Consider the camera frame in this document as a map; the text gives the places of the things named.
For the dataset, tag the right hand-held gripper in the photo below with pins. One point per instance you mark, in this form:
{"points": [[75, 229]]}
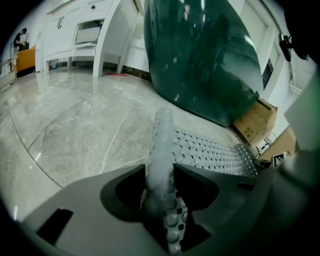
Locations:
{"points": [[280, 160]]}

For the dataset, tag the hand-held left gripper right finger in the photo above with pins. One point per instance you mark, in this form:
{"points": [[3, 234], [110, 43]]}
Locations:
{"points": [[230, 200]]}

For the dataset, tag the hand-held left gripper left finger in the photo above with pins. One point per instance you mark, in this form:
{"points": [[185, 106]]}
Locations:
{"points": [[87, 220]]}

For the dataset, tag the grey perforated bath mat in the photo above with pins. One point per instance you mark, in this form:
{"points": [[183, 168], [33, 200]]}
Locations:
{"points": [[200, 150]]}

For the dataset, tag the cardboard box with label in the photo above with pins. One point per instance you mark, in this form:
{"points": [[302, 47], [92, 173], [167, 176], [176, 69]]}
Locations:
{"points": [[282, 145]]}

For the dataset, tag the plain brown cardboard box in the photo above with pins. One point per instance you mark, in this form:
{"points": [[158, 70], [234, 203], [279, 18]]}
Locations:
{"points": [[255, 122]]}

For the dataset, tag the dark window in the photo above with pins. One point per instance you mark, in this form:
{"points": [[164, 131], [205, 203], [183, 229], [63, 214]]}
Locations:
{"points": [[267, 73]]}

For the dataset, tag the dark green white bathtub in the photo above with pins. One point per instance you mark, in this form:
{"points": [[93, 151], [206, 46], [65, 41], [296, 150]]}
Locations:
{"points": [[200, 62]]}

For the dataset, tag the white vanity cabinet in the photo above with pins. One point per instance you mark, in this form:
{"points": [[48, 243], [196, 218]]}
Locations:
{"points": [[67, 30]]}

